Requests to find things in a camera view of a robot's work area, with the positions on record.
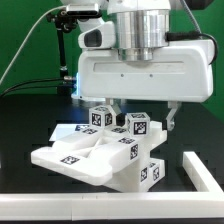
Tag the white chair back frame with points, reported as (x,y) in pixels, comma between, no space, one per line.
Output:
(92,155)

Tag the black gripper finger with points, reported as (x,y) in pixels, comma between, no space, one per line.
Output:
(118,116)
(173,107)

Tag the white base tag plate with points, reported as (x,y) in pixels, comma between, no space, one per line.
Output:
(62,130)

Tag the black camera stand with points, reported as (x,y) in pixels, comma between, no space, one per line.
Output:
(64,24)

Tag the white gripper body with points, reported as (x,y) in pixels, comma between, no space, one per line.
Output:
(179,72)

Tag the grey camera on stand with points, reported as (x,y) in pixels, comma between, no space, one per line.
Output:
(91,10)

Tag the white U-shaped obstacle frame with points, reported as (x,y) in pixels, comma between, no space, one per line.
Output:
(207,201)

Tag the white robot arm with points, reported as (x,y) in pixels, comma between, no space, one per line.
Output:
(129,52)

